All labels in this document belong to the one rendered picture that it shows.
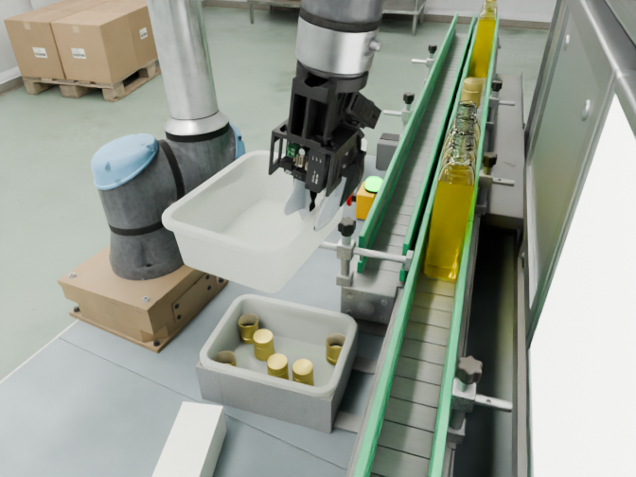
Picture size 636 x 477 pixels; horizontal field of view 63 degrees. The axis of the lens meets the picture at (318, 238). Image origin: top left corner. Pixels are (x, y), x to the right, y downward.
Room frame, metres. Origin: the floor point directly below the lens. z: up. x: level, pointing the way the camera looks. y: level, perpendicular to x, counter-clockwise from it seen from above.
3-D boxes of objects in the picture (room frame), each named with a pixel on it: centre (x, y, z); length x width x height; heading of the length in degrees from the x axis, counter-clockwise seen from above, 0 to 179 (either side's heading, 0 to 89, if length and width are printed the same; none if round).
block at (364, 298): (0.67, -0.09, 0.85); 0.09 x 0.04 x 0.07; 73
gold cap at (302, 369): (0.56, 0.02, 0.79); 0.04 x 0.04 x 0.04
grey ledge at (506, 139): (1.36, -0.52, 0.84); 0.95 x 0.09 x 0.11; 163
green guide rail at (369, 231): (1.54, -0.33, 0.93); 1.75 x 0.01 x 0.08; 163
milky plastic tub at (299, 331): (0.60, 0.06, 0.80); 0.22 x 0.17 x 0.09; 73
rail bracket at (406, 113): (1.26, -0.20, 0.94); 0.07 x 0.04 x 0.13; 73
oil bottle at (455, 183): (0.73, -0.22, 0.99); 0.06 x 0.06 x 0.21; 73
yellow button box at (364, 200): (1.11, -0.13, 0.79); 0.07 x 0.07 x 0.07; 73
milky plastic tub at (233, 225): (0.58, 0.07, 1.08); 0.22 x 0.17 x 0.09; 153
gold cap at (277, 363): (0.57, 0.07, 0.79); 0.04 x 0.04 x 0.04
